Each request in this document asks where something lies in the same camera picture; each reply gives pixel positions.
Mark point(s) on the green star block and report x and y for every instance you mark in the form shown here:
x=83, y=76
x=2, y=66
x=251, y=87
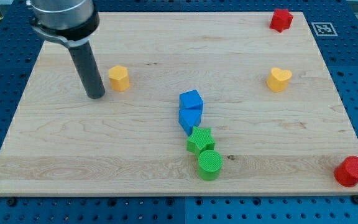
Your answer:
x=200, y=140

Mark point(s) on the red cylinder block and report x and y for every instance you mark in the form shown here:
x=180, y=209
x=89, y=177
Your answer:
x=347, y=172

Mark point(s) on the red star block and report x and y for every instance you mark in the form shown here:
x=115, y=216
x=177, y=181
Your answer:
x=281, y=20

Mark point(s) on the light wooden board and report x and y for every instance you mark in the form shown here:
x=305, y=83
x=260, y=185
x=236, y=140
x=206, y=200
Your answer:
x=129, y=143

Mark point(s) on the blue triangle block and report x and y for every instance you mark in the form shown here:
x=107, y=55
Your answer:
x=188, y=119

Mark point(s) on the blue cube block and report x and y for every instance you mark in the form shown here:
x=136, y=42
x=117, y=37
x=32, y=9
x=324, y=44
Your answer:
x=190, y=100

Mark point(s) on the yellow heart block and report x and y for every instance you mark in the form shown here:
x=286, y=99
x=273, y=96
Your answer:
x=278, y=79

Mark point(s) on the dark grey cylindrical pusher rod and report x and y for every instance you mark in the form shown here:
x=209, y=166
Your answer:
x=87, y=69

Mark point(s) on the yellow hexagon block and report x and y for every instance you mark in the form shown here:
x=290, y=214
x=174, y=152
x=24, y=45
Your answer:
x=119, y=78

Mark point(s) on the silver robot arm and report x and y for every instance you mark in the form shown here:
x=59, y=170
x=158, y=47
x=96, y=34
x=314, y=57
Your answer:
x=70, y=23

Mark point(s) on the white fiducial marker tag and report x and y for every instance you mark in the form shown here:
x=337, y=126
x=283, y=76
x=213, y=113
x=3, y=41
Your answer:
x=324, y=29

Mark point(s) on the green cylinder block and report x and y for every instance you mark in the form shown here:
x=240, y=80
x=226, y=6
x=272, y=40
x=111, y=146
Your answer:
x=210, y=164

